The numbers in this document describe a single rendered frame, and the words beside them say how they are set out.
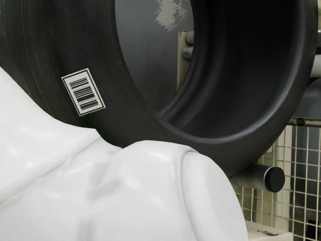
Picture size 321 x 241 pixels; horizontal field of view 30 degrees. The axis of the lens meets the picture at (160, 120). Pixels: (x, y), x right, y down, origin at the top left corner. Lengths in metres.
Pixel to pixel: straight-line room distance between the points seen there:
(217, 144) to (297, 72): 0.22
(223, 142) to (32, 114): 0.65
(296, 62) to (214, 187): 0.78
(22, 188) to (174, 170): 0.07
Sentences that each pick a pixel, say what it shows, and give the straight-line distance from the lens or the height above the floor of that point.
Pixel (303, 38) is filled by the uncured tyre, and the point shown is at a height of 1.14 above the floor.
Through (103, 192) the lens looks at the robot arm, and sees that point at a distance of 0.29.
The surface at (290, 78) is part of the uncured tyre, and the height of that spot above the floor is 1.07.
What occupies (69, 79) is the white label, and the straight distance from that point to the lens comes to 0.82.
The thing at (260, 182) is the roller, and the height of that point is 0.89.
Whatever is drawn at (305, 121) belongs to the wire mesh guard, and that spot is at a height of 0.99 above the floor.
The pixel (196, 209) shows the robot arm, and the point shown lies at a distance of 0.28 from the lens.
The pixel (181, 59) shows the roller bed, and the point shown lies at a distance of 1.51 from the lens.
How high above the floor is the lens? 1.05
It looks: 3 degrees down
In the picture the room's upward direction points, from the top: 1 degrees clockwise
